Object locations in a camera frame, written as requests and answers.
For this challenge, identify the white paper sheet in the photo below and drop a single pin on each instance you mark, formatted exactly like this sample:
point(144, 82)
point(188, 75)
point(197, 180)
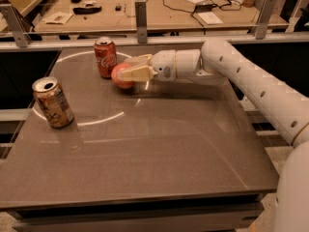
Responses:
point(210, 18)

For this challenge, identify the small black box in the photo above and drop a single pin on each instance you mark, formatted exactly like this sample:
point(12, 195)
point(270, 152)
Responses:
point(118, 8)

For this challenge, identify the gold brown soda can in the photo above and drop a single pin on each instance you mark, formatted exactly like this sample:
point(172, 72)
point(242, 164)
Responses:
point(51, 99)

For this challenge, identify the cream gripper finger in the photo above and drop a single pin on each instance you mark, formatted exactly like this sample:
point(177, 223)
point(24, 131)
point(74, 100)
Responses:
point(139, 61)
point(137, 74)

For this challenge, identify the background wooden desk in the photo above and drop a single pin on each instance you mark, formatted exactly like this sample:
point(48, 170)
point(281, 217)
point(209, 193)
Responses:
point(162, 16)

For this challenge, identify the middle metal bracket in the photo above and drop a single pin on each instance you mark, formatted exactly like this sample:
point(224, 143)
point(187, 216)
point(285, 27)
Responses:
point(141, 21)

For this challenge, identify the white paper card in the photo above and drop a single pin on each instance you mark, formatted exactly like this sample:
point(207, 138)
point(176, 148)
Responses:
point(58, 18)

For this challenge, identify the right metal bracket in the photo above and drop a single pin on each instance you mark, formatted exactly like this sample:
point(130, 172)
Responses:
point(260, 29)

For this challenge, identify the red apple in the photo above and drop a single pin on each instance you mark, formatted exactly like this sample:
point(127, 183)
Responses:
point(114, 75)

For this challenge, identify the black remote device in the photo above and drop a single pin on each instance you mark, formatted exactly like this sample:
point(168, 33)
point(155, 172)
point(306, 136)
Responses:
point(86, 10)

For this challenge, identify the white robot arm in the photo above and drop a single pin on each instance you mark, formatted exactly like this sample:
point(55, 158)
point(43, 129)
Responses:
point(285, 108)

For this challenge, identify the metal bracket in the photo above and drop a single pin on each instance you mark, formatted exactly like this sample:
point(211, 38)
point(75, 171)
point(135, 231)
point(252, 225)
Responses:
point(21, 37)
point(141, 21)
point(260, 29)

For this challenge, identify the metal rail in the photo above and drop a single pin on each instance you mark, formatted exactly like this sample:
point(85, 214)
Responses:
point(273, 38)

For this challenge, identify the left metal bracket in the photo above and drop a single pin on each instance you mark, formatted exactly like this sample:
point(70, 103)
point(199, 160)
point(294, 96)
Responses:
point(21, 37)

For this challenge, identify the red coke can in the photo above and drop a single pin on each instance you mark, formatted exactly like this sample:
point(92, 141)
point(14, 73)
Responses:
point(106, 56)

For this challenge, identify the black power adapter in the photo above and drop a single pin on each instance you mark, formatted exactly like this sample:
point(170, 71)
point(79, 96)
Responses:
point(204, 7)

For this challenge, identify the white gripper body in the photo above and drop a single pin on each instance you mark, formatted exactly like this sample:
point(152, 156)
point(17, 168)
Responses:
point(163, 65)

